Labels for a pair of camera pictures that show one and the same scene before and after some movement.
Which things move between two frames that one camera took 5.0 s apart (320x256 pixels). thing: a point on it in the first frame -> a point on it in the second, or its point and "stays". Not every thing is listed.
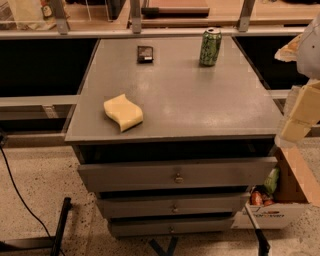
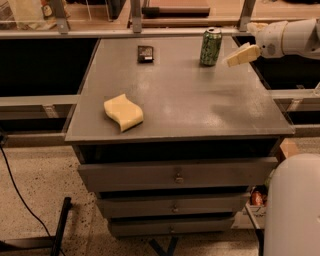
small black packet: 144,54 stays
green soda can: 210,46 stays
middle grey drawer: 174,206 stays
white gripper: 310,55 -> 270,41
